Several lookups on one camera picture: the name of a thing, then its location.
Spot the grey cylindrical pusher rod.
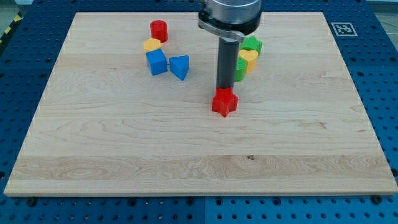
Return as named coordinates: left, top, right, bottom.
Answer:
left=216, top=37, right=239, bottom=89

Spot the yellow heart block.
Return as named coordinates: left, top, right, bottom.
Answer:
left=238, top=49, right=259, bottom=73

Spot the green cylinder block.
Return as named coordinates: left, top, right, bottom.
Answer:
left=234, top=57, right=247, bottom=82

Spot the green star block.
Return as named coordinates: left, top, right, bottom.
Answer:
left=240, top=35, right=262, bottom=55

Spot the red star block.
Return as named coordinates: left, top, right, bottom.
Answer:
left=211, top=87, right=239, bottom=117

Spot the blue triangle block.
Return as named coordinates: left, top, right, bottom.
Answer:
left=169, top=55, right=189, bottom=81

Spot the blue cube block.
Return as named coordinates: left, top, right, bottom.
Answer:
left=146, top=49, right=168, bottom=75

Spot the red cylinder block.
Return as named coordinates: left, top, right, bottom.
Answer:
left=150, top=20, right=169, bottom=43

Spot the yellow pentagon block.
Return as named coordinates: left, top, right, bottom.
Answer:
left=143, top=38, right=162, bottom=53

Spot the white fiducial marker tag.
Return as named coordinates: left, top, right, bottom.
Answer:
left=331, top=22, right=358, bottom=37

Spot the wooden board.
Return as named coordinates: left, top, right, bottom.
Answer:
left=4, top=12, right=397, bottom=197

